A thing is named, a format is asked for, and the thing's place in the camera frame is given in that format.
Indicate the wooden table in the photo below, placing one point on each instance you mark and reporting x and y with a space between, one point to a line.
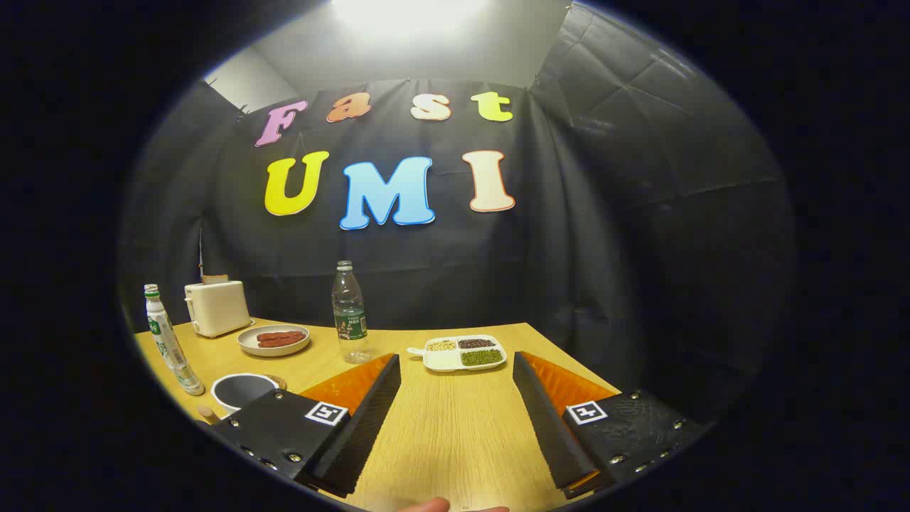
455 427

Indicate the white round plate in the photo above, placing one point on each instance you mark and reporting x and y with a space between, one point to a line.
249 346

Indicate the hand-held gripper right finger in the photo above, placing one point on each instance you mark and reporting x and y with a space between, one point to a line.
547 427

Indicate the cream toaster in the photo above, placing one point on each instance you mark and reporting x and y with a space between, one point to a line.
217 309

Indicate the white juice bottle green label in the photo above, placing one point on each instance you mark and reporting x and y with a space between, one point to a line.
165 338

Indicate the bread slice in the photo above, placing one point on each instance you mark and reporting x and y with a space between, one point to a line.
215 279

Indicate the red meat strip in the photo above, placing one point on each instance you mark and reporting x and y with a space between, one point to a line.
281 335
279 343

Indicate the yellow beans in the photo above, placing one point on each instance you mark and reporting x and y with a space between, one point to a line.
441 345

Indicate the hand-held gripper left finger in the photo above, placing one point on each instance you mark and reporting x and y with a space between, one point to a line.
359 427

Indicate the green beans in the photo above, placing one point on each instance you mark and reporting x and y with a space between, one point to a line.
481 358

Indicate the white divided dish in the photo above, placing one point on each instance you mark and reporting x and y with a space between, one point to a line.
441 361

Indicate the round cork coaster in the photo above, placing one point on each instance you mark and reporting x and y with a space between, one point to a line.
279 382

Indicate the dark red beans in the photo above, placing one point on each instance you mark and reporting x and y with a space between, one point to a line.
476 343

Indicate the black backdrop cloth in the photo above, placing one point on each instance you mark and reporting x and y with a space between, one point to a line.
426 263

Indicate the clear plastic water bottle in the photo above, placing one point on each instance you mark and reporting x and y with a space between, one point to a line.
350 320

